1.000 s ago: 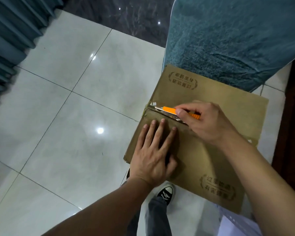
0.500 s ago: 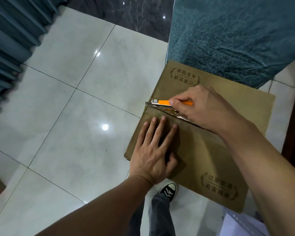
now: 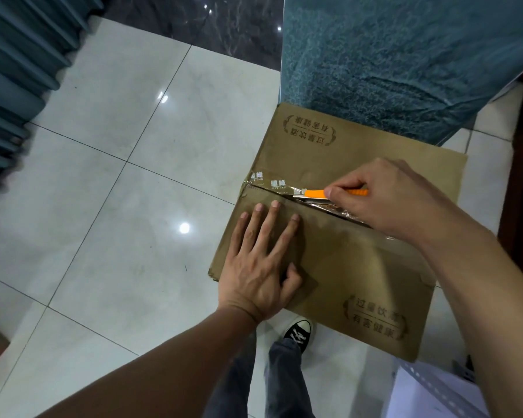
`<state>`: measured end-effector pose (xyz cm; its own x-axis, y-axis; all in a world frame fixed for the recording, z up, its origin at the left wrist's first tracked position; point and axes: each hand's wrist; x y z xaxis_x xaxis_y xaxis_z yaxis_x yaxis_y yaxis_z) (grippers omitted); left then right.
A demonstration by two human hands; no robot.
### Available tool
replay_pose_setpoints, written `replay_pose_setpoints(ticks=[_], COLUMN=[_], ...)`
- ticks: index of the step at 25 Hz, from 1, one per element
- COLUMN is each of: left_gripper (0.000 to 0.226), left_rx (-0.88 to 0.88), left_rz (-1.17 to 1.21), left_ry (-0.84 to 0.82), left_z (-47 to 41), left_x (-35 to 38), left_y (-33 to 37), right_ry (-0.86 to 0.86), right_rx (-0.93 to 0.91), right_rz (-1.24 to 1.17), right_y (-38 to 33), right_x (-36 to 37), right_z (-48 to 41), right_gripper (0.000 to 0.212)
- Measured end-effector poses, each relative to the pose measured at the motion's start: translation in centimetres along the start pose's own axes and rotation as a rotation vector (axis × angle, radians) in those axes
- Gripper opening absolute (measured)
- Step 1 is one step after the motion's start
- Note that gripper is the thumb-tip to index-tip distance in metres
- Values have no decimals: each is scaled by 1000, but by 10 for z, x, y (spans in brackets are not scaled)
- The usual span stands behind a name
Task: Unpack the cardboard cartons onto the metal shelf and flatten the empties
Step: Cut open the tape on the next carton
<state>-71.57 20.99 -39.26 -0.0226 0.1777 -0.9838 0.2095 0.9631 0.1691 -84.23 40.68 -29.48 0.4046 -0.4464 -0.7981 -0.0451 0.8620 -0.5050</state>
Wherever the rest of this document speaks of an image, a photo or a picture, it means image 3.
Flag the person's right hand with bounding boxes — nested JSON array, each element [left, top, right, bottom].
[[324, 157, 458, 251]]

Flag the person's left hand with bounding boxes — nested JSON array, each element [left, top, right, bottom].
[[218, 200, 303, 326]]

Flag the small printed brown carton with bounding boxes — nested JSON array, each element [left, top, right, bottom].
[[209, 102, 468, 362]]

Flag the orange utility knife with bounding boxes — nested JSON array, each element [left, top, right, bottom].
[[292, 185, 369, 200]]

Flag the white metal shelving rack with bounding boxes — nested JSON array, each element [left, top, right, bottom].
[[381, 361, 491, 418]]

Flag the person's right forearm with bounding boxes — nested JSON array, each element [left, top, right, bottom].
[[418, 222, 523, 418]]

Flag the person's left forearm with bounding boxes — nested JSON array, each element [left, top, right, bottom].
[[37, 304, 258, 418]]

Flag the person's grey trouser legs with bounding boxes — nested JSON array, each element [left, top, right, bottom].
[[202, 330, 316, 418]]

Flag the black and white sneaker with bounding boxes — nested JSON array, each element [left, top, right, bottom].
[[283, 319, 315, 352]]

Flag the dark wooden door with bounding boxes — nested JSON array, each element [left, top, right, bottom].
[[496, 69, 523, 293]]

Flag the teal fabric chair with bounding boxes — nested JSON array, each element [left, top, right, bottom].
[[279, 0, 523, 146]]

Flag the blue pleated curtain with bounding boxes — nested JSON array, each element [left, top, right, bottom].
[[0, 0, 106, 225]]

